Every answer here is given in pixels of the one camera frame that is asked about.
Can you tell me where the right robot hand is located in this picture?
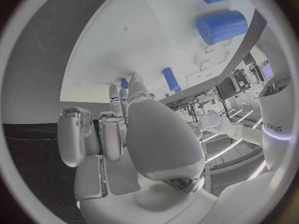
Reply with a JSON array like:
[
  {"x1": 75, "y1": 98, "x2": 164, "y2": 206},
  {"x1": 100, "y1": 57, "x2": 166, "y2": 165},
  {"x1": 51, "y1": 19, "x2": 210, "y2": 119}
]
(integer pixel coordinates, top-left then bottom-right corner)
[{"x1": 56, "y1": 74, "x2": 219, "y2": 224}]

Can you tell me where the white task board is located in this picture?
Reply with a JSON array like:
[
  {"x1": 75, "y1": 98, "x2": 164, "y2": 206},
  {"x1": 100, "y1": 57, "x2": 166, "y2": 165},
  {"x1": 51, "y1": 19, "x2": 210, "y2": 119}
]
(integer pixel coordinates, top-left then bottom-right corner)
[{"x1": 59, "y1": 0, "x2": 258, "y2": 104}]

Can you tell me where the small blue peg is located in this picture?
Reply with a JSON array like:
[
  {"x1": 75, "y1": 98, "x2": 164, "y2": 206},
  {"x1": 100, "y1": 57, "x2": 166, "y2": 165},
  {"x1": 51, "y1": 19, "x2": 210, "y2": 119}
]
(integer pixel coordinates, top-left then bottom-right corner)
[{"x1": 120, "y1": 78, "x2": 131, "y2": 91}]

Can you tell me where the dark equipment rack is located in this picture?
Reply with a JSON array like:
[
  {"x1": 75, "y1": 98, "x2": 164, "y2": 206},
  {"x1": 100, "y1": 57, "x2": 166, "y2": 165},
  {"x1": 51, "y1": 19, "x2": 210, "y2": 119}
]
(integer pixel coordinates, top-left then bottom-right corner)
[{"x1": 216, "y1": 69, "x2": 253, "y2": 100}]

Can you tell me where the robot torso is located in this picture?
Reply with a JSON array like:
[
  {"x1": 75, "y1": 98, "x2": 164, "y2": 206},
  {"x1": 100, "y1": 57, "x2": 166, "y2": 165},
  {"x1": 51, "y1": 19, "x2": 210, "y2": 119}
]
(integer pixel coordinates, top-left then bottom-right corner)
[{"x1": 257, "y1": 24, "x2": 296, "y2": 173}]

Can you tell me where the computer screen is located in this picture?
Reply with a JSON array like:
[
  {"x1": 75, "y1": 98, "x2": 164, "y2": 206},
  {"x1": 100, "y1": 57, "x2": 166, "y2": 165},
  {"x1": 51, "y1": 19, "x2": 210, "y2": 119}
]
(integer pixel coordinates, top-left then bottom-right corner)
[{"x1": 260, "y1": 63, "x2": 275, "y2": 79}]

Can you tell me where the thick blue cylinder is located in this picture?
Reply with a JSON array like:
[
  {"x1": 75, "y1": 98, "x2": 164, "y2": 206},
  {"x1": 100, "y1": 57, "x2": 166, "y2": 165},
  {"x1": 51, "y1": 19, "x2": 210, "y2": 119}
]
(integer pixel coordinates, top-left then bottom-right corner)
[{"x1": 196, "y1": 9, "x2": 249, "y2": 46}]

